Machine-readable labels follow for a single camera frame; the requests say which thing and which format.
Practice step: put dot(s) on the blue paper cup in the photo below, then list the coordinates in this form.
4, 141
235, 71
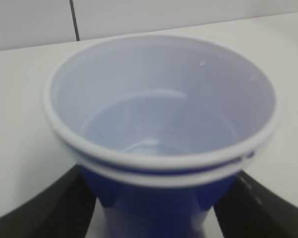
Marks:
160, 127

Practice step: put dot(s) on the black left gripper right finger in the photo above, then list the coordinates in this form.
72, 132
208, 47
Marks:
250, 210

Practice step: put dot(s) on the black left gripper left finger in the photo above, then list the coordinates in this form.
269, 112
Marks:
63, 210

